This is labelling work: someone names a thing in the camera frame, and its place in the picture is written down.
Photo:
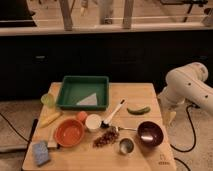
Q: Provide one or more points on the pile of brown nuts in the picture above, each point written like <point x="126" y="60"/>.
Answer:
<point x="109" y="137"/>

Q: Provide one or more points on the small orange ball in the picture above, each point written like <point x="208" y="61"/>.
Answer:
<point x="81" y="116"/>

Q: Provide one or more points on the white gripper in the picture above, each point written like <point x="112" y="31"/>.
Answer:
<point x="168" y="101"/>

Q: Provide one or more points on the green plastic tray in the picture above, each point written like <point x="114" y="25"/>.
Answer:
<point x="84" y="93"/>

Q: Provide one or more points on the white handled brush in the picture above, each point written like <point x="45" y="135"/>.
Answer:
<point x="106" y="121"/>

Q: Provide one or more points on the small metal cup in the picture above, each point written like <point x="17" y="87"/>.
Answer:
<point x="126" y="146"/>

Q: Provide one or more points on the dark purple bowl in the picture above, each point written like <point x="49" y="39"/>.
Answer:
<point x="150" y="134"/>

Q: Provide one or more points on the orange bowl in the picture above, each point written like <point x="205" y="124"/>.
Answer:
<point x="69" y="133"/>

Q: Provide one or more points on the blue sponge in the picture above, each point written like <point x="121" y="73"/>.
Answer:
<point x="40" y="153"/>

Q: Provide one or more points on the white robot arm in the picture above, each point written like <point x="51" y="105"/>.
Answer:
<point x="185" y="83"/>

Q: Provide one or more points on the white paper cup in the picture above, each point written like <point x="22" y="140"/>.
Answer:
<point x="93" y="122"/>

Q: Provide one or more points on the green plastic cup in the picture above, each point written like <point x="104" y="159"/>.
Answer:
<point x="48" y="100"/>

